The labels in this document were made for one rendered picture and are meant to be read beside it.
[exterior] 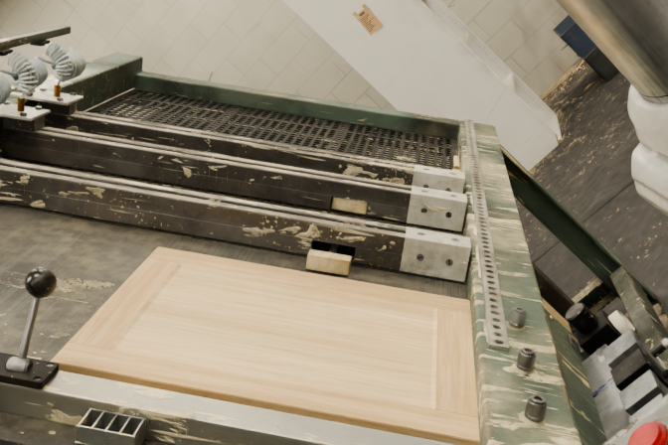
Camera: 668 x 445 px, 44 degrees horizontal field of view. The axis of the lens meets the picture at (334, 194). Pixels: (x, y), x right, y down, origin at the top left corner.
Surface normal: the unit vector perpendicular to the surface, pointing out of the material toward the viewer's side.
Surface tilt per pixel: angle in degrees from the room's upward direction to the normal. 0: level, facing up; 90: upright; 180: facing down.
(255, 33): 90
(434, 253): 90
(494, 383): 55
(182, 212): 90
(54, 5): 90
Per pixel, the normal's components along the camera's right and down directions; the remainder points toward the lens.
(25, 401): -0.13, 0.29
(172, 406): 0.13, -0.94
